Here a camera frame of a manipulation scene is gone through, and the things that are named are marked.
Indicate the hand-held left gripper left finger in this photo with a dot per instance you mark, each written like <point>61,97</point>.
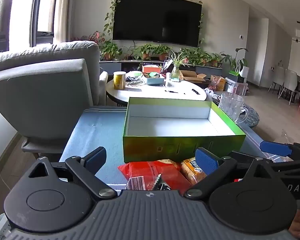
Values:
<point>97,158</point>

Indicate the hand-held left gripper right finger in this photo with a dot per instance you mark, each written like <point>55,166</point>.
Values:
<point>206,161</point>

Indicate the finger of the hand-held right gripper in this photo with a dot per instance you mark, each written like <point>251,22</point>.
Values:
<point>275,148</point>
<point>295,187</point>

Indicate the orange snack packet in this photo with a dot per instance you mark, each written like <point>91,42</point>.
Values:
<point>190,172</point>

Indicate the red snack packet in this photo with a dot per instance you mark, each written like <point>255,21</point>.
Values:
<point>145,170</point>

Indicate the green cardboard box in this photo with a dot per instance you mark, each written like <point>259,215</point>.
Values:
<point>150,150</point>

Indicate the clear plastic bag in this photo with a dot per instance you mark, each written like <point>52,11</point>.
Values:
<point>286,136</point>

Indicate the blue striped tablecloth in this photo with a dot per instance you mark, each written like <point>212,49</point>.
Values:
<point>100,135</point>

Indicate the dark round table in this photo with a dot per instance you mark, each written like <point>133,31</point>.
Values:
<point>252,117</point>

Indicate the clear glass pitcher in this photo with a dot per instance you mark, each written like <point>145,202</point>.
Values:
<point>230,107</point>

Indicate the grey dining chair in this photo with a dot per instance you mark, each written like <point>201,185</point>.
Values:
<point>277,78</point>
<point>291,82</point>

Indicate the clear storage box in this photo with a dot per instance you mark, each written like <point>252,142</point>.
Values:
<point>236,87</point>

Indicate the printed yellow bag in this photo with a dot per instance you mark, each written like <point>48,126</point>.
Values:
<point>218,83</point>

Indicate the yellow can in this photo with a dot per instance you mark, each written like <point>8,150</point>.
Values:
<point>119,81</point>

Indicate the green and black box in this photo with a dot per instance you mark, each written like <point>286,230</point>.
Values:
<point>236,76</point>

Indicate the white round table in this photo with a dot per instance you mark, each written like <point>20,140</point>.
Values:
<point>145,91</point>

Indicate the open cardboard box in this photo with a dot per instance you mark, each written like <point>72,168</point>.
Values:
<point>191,76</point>

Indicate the grey armchair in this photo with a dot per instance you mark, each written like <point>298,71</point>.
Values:
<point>40,92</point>

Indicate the large-leaf plant in white pot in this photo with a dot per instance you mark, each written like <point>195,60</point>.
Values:
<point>237,63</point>

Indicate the light blue basket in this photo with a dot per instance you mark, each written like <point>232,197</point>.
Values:
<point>153,80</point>

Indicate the spider plant in glass vase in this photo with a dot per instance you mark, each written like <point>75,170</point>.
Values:
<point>176,66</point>

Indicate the potted green plant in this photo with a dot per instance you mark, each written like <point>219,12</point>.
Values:
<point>162,51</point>
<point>146,50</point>
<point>196,56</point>
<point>215,59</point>
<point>110,50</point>

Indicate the orange box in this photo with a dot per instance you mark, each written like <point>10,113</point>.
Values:
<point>151,68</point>

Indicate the red flower plant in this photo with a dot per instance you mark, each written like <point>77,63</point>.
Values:
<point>97,37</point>

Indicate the trailing vine plant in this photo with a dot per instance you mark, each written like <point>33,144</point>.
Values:
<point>109,17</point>

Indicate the beige curtain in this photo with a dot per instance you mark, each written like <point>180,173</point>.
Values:
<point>63,10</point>

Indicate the dark framed window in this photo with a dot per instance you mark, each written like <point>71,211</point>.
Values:
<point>43,12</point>

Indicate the black wall television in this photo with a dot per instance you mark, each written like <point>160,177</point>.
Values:
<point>157,17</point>

